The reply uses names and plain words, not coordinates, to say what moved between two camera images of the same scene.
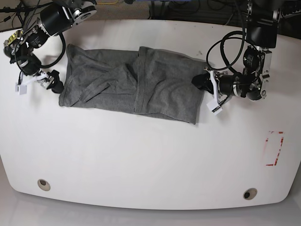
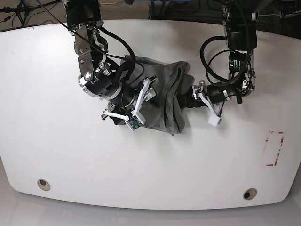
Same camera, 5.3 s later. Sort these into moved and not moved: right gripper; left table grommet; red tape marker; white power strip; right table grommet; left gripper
Moved: right gripper; left gripper
Not moved: right table grommet; left table grommet; red tape marker; white power strip
